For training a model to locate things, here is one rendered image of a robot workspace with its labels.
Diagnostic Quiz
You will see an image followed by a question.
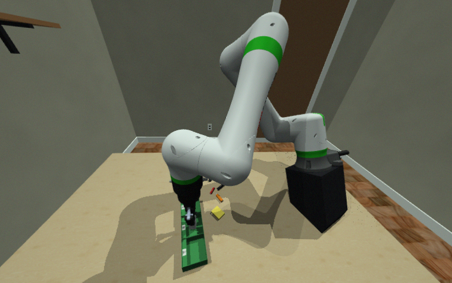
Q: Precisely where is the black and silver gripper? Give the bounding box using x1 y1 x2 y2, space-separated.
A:
177 190 201 230

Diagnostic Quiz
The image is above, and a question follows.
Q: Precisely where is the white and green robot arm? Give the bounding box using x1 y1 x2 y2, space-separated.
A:
162 12 349 197

